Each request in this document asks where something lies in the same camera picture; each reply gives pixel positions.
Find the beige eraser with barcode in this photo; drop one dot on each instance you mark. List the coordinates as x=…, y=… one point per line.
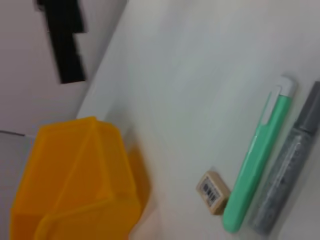
x=212, y=192

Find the mint green pen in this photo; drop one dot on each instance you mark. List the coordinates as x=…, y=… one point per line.
x=255, y=165

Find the grey marker pen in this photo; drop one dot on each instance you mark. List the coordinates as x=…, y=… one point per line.
x=285, y=172

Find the yellow plastic bin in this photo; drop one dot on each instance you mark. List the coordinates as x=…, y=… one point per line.
x=75, y=180

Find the black office chair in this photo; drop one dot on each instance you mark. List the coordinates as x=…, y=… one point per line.
x=66, y=50

